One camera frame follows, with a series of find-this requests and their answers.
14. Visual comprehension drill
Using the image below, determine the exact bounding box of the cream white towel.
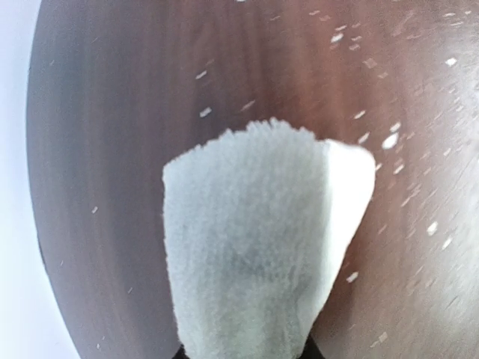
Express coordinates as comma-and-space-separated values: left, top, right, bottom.
162, 118, 376, 358

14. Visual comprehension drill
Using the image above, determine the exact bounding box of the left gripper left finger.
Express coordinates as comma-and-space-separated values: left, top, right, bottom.
172, 345, 189, 359

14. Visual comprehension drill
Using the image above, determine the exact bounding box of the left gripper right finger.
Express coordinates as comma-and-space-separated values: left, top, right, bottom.
301, 335, 325, 359

